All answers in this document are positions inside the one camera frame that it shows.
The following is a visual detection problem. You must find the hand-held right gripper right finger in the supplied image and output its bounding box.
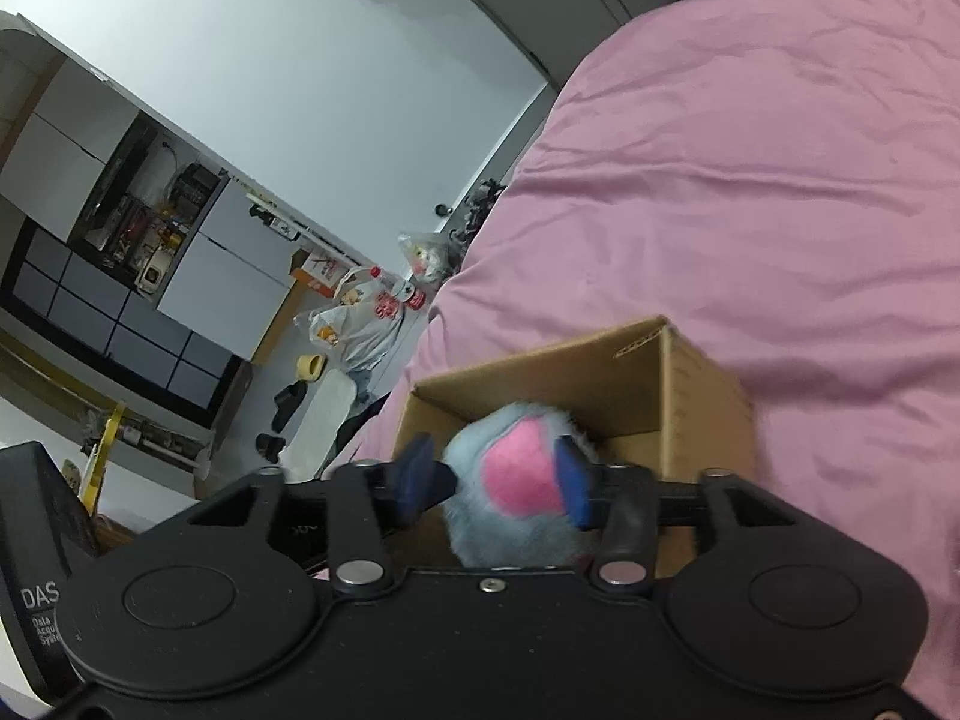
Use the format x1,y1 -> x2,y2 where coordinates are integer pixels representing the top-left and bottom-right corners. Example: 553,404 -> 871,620
553,436 -> 807,593

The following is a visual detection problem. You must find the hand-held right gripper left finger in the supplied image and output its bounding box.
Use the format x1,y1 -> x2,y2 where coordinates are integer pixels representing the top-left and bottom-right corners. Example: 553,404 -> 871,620
180,431 -> 458,593

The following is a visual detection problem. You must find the grey plush toy pink patch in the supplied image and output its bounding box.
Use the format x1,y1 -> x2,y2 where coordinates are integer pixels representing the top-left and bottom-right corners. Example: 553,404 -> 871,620
439,403 -> 601,571

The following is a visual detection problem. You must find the cardboard box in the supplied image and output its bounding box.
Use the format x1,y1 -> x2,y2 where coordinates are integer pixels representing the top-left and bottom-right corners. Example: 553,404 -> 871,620
390,313 -> 755,582

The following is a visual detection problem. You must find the black clothing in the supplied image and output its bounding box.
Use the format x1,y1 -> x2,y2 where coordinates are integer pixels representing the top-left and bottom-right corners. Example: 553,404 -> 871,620
334,392 -> 391,460

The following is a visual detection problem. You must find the yellow plastic stand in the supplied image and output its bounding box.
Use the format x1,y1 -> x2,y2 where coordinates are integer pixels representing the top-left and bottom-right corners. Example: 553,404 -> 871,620
81,401 -> 126,518

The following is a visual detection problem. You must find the white floor mat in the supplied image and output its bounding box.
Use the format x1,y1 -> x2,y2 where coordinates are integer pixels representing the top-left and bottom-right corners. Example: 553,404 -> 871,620
285,375 -> 357,482

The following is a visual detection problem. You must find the plastic bag with yellow print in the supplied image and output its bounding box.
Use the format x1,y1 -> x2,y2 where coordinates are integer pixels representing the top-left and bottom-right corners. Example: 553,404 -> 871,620
294,270 -> 410,377

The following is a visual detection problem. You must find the water bottle with red label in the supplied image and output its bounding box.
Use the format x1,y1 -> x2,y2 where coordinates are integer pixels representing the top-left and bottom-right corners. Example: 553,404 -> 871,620
371,266 -> 428,310

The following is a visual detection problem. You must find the clear plastic bag of trash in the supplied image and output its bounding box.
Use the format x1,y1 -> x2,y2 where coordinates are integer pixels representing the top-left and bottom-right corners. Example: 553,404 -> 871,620
397,231 -> 462,286

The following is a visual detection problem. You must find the orange and white carton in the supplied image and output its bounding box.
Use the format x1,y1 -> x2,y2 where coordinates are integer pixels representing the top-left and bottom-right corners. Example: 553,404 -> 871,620
291,247 -> 346,297

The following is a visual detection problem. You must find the white and grey cabinet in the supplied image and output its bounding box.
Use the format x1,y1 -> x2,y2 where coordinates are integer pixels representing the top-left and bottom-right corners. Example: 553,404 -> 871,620
0,11 -> 301,421

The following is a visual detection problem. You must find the shelf of assorted items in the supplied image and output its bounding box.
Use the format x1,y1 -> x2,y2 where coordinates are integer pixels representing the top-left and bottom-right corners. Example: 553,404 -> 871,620
82,139 -> 226,293

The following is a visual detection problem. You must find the pink bed sheet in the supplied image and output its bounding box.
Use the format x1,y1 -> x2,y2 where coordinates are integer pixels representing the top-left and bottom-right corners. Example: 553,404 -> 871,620
322,0 -> 960,720

